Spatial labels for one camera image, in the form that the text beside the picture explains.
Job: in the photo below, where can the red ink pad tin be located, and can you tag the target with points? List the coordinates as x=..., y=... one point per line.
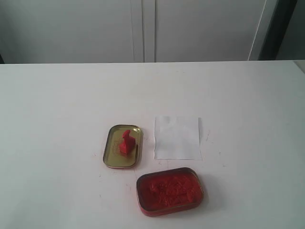
x=169, y=191

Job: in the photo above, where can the white cabinet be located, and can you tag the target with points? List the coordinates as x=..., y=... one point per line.
x=101, y=31

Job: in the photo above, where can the red stamp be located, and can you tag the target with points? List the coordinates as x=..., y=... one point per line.
x=128, y=143

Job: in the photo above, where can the white paper sheet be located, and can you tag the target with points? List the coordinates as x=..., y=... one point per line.
x=177, y=138

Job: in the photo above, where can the dark vertical post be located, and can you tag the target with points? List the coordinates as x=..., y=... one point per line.
x=277, y=28

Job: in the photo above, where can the gold metal tin lid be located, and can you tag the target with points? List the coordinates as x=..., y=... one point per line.
x=112, y=157

